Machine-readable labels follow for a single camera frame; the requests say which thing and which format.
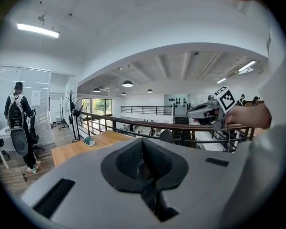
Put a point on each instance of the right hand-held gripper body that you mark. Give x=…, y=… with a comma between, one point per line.
x=225, y=100

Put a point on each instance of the wooden table white legs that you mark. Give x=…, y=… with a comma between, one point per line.
x=90, y=149

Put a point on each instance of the white grey backpack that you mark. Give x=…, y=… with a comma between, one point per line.
x=15, y=113

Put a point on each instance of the white paper notice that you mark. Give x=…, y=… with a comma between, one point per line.
x=36, y=98

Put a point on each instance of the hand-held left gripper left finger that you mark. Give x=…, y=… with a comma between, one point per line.
x=126, y=166

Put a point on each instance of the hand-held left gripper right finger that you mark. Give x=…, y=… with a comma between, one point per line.
x=162, y=163

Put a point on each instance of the long ceiling tube light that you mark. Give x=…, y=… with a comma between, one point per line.
x=38, y=30

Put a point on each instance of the far black railing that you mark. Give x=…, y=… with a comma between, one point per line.
x=145, y=110

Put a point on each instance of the black coat rack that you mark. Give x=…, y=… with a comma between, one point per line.
x=70, y=113

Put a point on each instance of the black metal railing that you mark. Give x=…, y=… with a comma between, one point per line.
x=133, y=124

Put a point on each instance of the green view window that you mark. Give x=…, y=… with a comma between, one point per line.
x=101, y=107

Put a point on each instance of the person's right hand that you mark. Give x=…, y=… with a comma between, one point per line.
x=237, y=117

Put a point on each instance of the person's right forearm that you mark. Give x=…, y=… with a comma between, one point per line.
x=258, y=116

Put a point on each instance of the person's white shirt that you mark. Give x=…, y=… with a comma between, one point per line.
x=264, y=175

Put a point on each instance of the small white table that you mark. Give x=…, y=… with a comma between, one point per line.
x=1, y=133

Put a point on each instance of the black standing fan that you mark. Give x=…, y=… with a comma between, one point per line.
x=79, y=108

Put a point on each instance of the dark staircase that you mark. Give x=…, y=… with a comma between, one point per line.
x=181, y=120

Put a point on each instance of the black mesh office chair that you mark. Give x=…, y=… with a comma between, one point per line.
x=165, y=136

